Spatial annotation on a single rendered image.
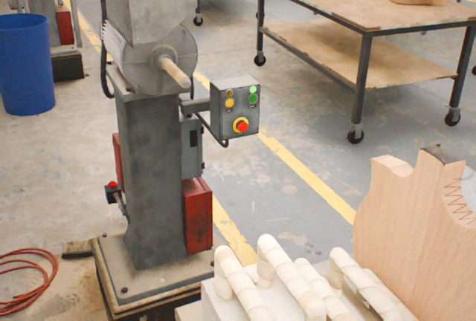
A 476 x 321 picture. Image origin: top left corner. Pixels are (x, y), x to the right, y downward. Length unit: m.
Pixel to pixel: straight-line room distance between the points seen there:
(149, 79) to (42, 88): 2.81
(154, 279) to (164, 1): 1.26
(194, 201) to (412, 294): 1.22
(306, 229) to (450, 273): 2.03
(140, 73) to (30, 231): 1.65
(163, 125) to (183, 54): 0.35
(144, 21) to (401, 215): 0.75
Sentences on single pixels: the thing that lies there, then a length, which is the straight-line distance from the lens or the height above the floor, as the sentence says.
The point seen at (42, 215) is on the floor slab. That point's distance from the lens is 3.21.
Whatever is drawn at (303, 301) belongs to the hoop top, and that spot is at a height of 1.20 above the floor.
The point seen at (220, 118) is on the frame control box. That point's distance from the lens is 1.80.
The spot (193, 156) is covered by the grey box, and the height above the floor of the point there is 0.76.
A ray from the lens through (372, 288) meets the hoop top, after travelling 0.97.
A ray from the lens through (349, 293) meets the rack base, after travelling 1.12.
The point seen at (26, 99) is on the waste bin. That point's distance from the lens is 4.43.
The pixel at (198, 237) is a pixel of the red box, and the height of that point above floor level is 0.40.
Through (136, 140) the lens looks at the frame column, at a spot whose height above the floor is 0.90.
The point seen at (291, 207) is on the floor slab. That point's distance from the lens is 3.11.
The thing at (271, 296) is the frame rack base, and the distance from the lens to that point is 0.97.
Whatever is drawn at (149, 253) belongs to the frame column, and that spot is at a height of 0.37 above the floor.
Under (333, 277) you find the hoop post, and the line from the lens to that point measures 1.07.
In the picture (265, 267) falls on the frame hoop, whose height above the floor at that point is 1.15.
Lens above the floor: 1.78
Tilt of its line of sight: 28 degrees down
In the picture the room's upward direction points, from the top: 1 degrees clockwise
